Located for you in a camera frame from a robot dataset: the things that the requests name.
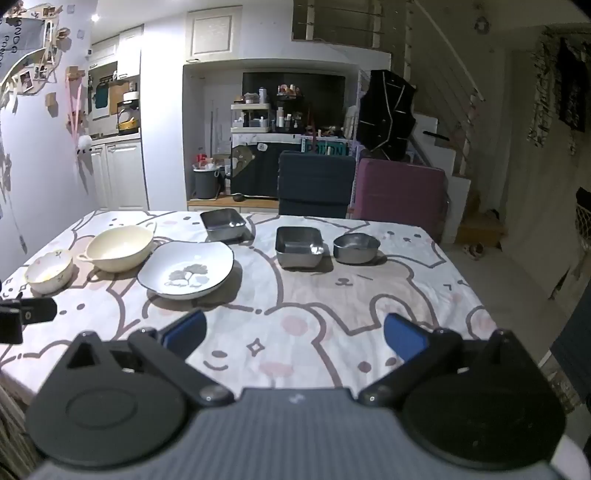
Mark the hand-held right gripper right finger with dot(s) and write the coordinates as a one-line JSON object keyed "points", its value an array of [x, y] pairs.
{"points": [[406, 336]]}

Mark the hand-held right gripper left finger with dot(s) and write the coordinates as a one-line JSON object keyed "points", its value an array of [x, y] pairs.
{"points": [[183, 333]]}

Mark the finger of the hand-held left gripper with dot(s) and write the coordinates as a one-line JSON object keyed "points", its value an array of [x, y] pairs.
{"points": [[37, 309]]}

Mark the small floral yellow-rimmed bowl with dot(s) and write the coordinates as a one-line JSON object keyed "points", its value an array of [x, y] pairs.
{"points": [[48, 277]]}

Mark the white blue-rimmed leaf plate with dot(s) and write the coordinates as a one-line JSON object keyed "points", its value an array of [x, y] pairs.
{"points": [[184, 272]]}

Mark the round steel bowl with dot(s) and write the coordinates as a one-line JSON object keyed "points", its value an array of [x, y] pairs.
{"points": [[355, 251]]}

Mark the square steel container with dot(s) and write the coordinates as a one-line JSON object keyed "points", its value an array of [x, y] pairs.
{"points": [[221, 224], [298, 247]]}

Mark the bear-print tablecloth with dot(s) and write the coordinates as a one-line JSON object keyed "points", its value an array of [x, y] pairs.
{"points": [[300, 314]]}

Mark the pair of shoes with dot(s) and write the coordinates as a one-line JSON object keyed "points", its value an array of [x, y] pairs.
{"points": [[473, 250]]}

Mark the wooden-topped low drawer cabinet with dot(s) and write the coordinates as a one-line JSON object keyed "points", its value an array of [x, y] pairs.
{"points": [[231, 202]]}

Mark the grey trash bin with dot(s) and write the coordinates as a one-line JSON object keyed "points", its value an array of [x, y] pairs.
{"points": [[205, 183]]}

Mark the white kitchen base cabinet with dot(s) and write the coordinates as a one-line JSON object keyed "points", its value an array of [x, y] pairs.
{"points": [[120, 175]]}

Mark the dark blue chair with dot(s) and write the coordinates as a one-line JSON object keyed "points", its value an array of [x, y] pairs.
{"points": [[316, 184]]}

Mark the black lettered cabinet cloth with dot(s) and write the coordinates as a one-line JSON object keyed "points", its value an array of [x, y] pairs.
{"points": [[258, 173]]}

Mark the pink ribbon with white plush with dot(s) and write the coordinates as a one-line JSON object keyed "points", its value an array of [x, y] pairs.
{"points": [[79, 120]]}

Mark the teal sign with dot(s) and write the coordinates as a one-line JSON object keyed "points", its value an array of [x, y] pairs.
{"points": [[323, 147]]}

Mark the kitchen countertop appliance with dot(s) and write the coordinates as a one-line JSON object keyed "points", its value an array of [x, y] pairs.
{"points": [[129, 113]]}

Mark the black jacket with white trim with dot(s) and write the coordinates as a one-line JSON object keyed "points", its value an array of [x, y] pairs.
{"points": [[385, 115]]}

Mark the white storage shelf rack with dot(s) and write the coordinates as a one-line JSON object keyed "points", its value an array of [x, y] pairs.
{"points": [[249, 117]]}

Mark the black storage shelf rack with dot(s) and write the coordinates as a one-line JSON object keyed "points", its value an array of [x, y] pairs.
{"points": [[290, 113]]}

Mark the stair railing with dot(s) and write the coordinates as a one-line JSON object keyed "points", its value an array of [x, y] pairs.
{"points": [[443, 60]]}

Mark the hanging patterned clothes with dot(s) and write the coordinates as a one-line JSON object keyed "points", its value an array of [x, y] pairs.
{"points": [[563, 87]]}

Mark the wall photo collage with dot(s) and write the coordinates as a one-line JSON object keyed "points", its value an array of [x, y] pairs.
{"points": [[32, 60]]}

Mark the white wall cupboard door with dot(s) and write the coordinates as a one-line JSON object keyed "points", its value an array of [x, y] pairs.
{"points": [[214, 32]]}

